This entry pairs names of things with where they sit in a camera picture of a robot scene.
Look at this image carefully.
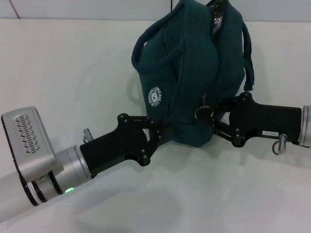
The dark teal fabric lunch bag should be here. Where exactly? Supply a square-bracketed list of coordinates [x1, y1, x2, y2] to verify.
[131, 0, 255, 148]

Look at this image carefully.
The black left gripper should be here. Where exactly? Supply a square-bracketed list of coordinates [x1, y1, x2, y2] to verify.
[80, 112, 176, 179]

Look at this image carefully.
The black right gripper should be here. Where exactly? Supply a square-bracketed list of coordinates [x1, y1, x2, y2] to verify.
[210, 92, 303, 148]

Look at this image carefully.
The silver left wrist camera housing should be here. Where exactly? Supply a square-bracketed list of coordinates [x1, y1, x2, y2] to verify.
[0, 106, 58, 183]

